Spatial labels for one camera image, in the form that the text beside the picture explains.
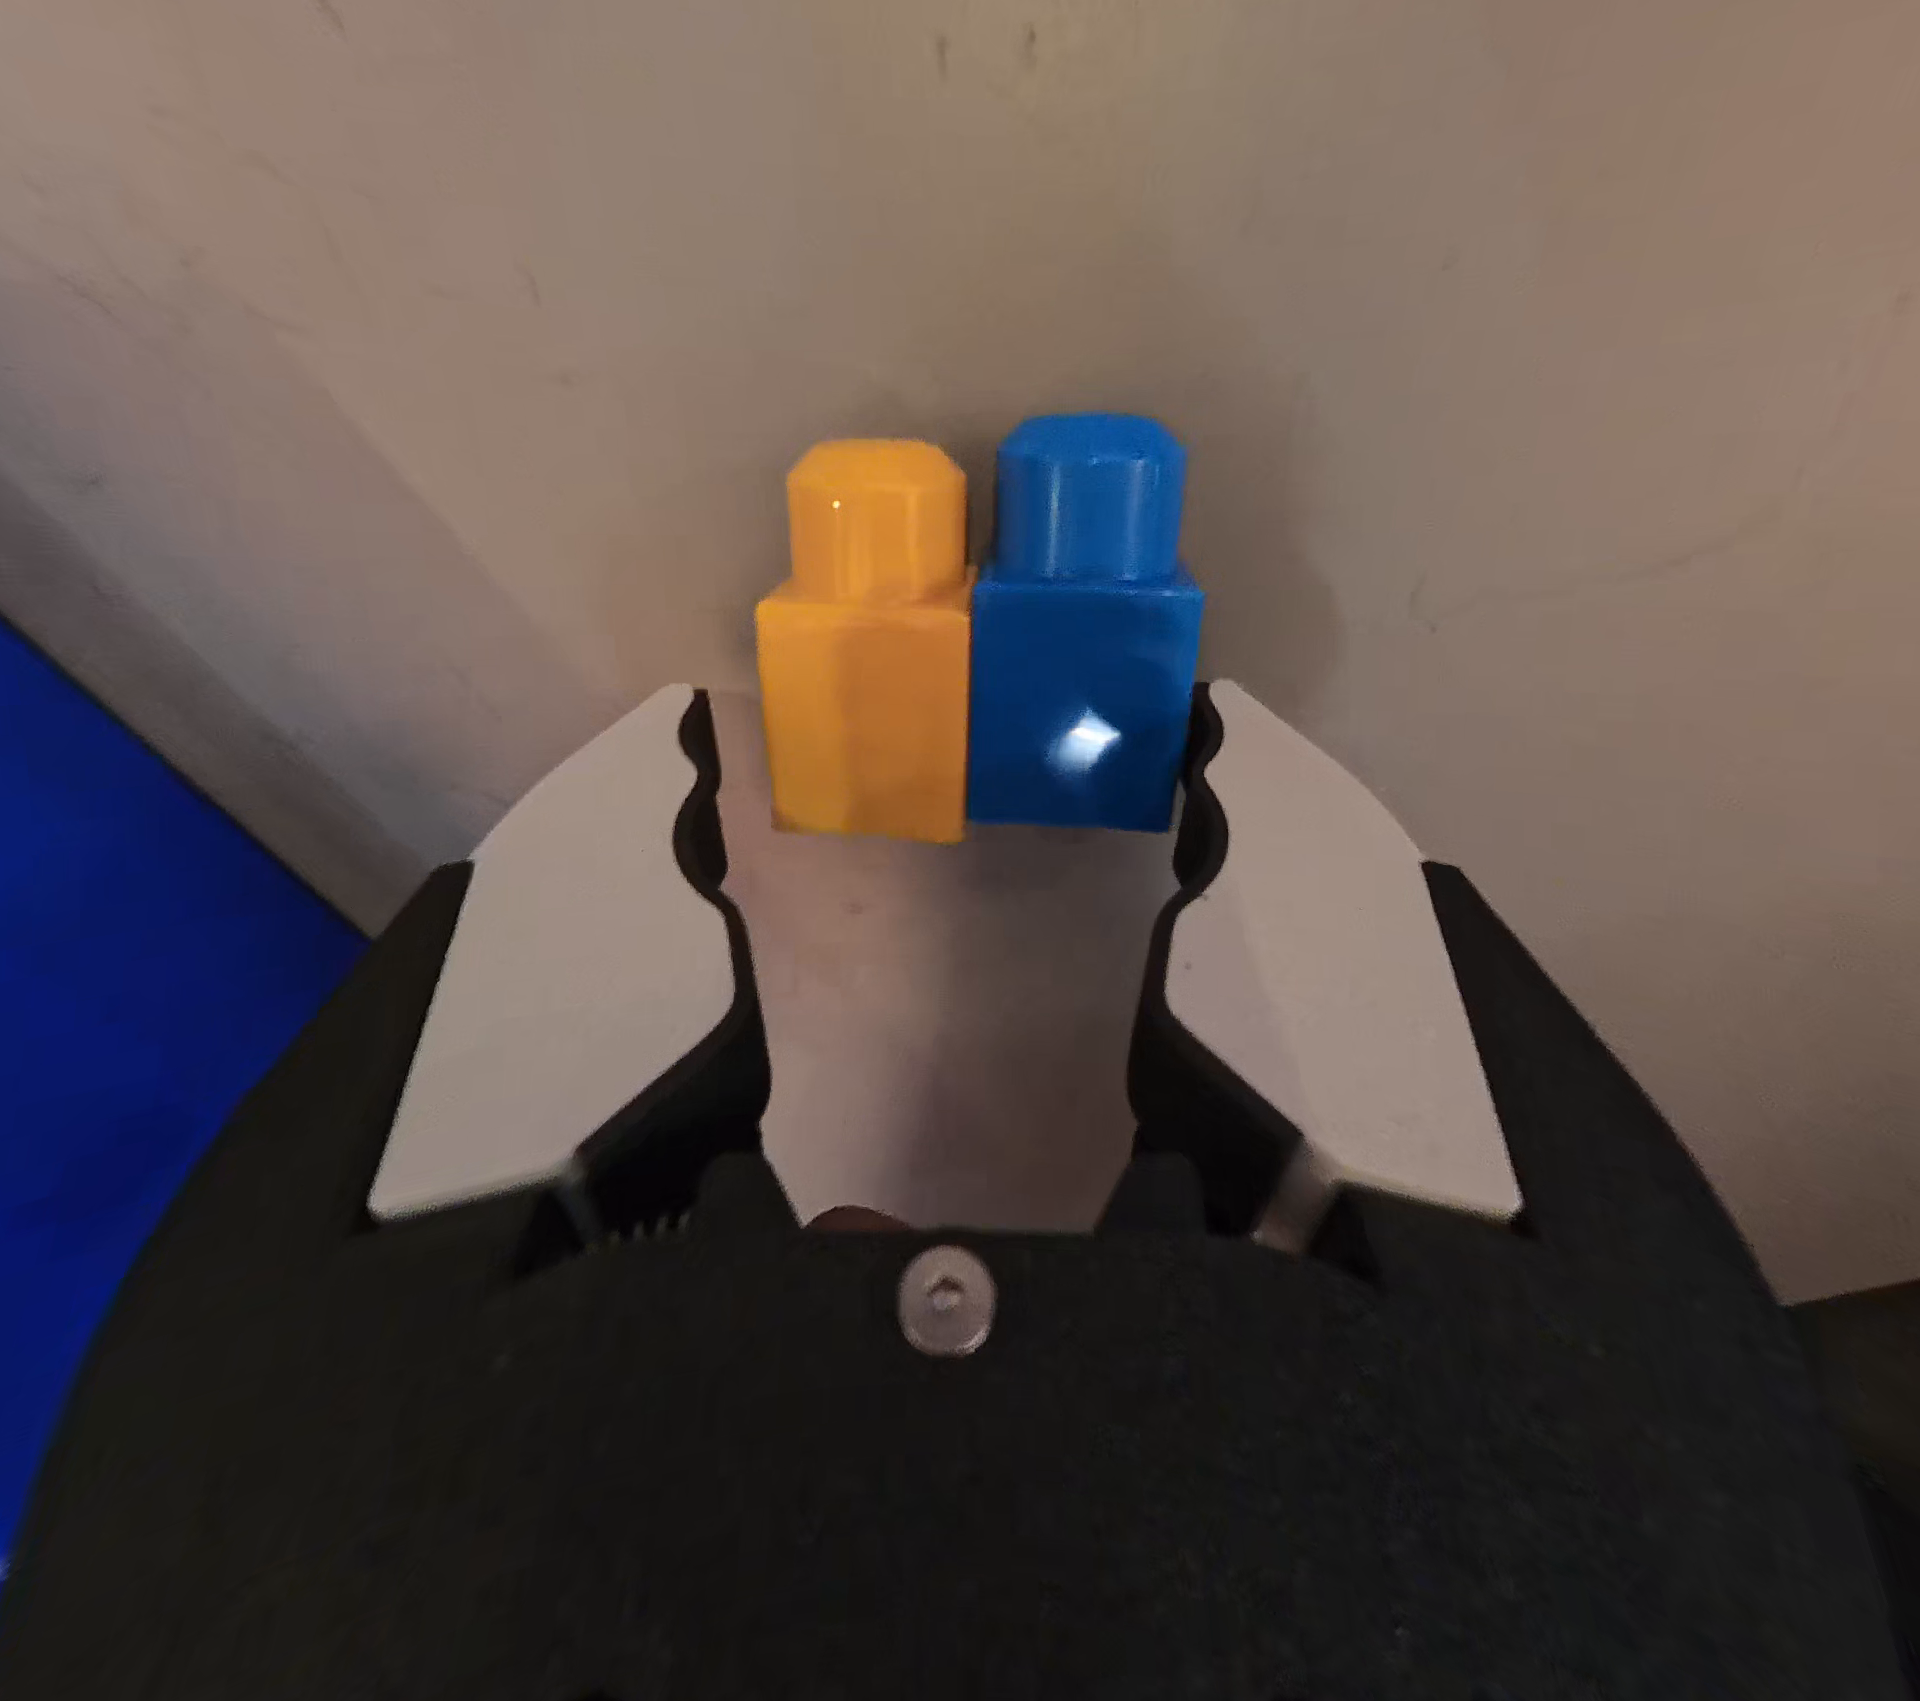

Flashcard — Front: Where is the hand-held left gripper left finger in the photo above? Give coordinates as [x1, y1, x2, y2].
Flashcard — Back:
[366, 684, 773, 1244]

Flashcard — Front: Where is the blue single-stud toy block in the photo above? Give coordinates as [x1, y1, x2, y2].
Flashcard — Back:
[963, 414, 1209, 831]

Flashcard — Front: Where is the yellow single-stud toy block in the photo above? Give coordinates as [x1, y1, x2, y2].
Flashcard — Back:
[753, 438, 978, 844]

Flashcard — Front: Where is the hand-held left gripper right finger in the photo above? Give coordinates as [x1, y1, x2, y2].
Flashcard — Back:
[1123, 678, 1524, 1252]

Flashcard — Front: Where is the grey desk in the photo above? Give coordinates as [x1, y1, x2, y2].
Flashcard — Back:
[0, 0, 1920, 1312]

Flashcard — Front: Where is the blue plastic storage bin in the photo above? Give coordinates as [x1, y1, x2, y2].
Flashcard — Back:
[0, 612, 370, 1568]

